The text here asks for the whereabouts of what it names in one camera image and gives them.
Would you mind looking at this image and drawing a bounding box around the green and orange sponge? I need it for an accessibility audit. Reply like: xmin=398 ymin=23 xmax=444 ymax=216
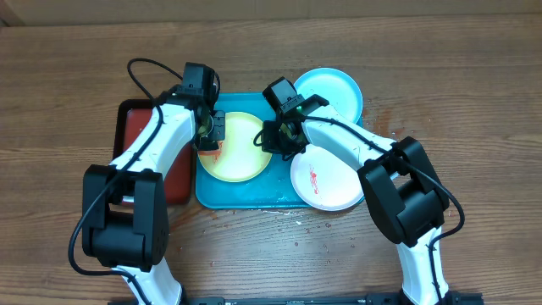
xmin=197 ymin=141 xmax=223 ymax=156

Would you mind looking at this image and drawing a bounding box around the yellow-green plate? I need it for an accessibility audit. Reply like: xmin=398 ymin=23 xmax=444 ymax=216
xmin=198 ymin=112 xmax=272 ymax=183

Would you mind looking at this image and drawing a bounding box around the white plate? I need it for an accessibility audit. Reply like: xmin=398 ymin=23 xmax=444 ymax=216
xmin=290 ymin=144 xmax=364 ymax=212

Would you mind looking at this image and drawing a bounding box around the light blue plate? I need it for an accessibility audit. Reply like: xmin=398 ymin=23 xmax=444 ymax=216
xmin=294 ymin=68 xmax=363 ymax=124

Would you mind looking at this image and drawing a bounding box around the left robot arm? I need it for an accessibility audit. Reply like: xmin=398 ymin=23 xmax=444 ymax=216
xmin=72 ymin=93 xmax=225 ymax=304

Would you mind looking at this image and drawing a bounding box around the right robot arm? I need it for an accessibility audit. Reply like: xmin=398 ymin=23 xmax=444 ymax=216
xmin=253 ymin=105 xmax=455 ymax=304

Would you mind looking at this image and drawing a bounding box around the black red-lined tray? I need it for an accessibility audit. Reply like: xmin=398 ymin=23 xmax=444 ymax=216
xmin=113 ymin=99 xmax=194 ymax=205

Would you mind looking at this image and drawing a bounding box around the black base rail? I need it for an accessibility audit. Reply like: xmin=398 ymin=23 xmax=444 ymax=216
xmin=180 ymin=291 xmax=484 ymax=305

